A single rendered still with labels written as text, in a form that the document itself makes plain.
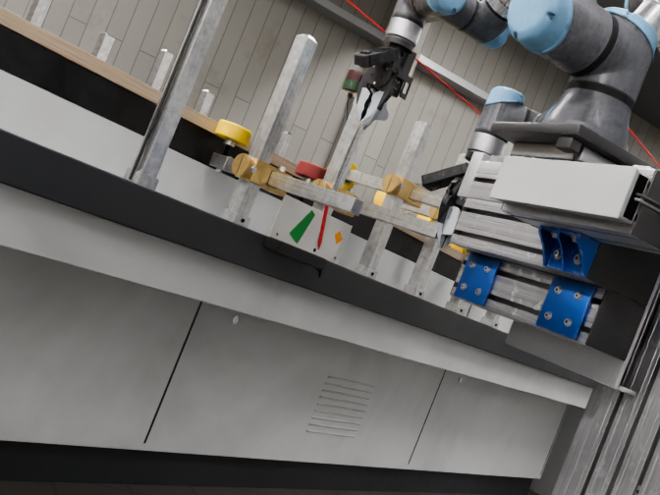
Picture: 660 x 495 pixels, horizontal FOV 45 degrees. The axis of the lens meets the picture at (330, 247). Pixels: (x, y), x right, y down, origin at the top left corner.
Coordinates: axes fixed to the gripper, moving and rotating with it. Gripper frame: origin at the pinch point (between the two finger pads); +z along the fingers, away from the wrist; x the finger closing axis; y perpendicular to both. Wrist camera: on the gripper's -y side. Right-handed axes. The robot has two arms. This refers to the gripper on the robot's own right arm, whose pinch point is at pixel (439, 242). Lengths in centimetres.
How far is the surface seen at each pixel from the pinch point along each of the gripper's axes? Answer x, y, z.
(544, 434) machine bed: 229, -51, 50
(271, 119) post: -30.7, -30.2, -10.2
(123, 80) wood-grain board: -54, -50, -6
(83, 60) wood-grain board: -64, -50, -5
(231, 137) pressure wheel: -28, -43, -4
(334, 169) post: -5.7, -30.7, -7.6
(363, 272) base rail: 18.9, -29.7, 12.0
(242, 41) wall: 273, -419, -127
